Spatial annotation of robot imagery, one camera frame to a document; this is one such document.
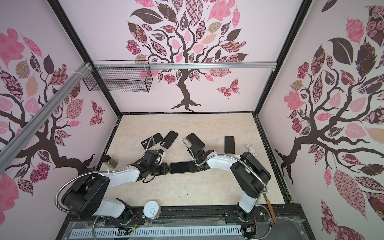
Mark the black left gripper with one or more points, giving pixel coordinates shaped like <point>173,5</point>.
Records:
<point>164,166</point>

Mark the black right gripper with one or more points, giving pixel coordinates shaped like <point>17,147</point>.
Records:
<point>191,167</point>

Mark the black smartphone with silver frame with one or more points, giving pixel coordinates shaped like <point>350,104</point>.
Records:
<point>180,168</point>

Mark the black phone case left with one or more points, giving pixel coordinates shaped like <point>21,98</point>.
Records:
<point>151,141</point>

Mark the black smartphone centre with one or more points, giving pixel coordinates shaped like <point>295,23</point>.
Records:
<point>194,140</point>

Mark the black smartphone right side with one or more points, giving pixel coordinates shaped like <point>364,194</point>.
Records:
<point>229,145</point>

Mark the white round can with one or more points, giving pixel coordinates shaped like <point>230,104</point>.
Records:
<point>152,210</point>

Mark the glass spice jar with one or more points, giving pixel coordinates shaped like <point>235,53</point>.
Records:
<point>109,162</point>

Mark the small white figurine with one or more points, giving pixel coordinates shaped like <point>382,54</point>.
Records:
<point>252,150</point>

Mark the brown wooden stick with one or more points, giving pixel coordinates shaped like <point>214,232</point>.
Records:
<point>270,209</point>

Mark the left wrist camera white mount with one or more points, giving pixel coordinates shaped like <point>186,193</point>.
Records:
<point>160,157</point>

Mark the white slotted cable duct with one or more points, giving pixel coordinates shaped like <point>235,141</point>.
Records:
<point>158,232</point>

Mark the black wire basket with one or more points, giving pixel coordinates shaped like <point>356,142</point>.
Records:
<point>120,76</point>

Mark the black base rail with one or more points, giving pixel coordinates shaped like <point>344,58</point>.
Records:
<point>292,223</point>

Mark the silver aluminium rail back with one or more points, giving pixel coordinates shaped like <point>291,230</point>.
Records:
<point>189,66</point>

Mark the silver aluminium rail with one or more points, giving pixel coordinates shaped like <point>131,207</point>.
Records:
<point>11,150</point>
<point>189,66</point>

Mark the silver aluminium rail left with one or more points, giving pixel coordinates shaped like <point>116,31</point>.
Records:
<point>11,150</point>

